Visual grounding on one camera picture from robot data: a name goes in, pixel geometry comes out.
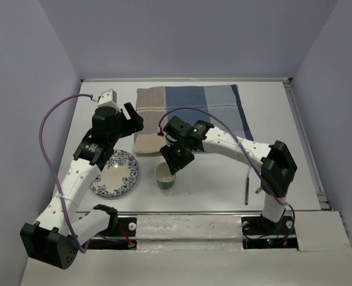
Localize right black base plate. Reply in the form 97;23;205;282
241;215;298;250

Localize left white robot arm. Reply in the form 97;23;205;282
20;102;143;269

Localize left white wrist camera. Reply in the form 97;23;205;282
97;89;120;111

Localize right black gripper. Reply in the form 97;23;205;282
160;139;194;175

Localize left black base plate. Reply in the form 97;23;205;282
88;216;137;250

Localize blue floral ceramic plate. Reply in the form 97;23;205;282
89;150;139;198

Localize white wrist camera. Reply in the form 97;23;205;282
158;132;177;147
97;89;120;111

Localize silver fork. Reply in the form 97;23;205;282
245;167;251;206

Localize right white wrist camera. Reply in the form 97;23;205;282
158;132;177;147

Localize blue beige checked cloth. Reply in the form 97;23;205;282
134;85;253;155

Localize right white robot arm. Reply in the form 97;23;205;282
158;116;297;234

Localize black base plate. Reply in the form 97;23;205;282
88;216;137;250
241;215;298;250

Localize green white ceramic mug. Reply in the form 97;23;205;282
154;162;176;189

